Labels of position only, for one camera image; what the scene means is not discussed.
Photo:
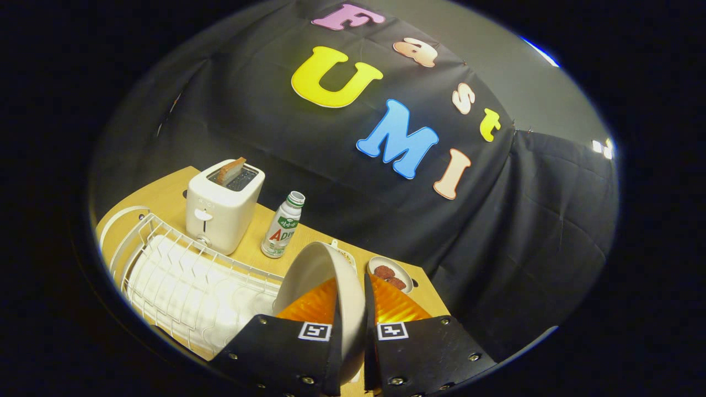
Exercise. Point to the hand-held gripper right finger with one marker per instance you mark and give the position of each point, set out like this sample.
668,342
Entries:
370,358

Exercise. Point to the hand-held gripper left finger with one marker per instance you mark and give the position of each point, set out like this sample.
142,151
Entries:
276,353

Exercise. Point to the beige round plate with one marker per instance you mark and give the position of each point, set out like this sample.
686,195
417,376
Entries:
314,270

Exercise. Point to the beige plate with patties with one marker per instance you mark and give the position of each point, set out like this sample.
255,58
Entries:
407,274

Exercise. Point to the brown meat patty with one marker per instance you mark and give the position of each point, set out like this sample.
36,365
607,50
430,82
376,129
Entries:
397,283
384,272

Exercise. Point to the white divided tray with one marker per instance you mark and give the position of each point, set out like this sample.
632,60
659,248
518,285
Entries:
347,256

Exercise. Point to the white green-label drink bottle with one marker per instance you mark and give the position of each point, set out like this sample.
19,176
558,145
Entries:
281,231

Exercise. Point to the white toaster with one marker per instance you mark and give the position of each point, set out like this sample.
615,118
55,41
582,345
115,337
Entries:
220,215

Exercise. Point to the toasted bread slice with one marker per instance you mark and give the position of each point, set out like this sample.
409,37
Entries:
230,171

